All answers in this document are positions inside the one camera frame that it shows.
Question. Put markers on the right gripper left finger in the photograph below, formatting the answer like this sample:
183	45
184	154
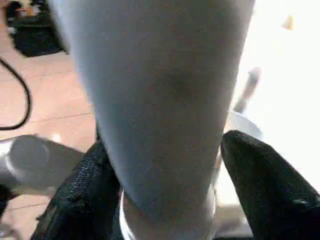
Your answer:
85	200

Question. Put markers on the white plastic table leg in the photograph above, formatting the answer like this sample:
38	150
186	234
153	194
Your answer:
162	87

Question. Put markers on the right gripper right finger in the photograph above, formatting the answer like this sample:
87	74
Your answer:
270	195

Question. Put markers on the white plastic table top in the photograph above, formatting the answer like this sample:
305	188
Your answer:
287	87

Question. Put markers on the grey robot body shell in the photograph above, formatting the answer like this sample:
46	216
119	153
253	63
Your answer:
32	160

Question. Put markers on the black floor bag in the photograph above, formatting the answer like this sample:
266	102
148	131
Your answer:
35	37

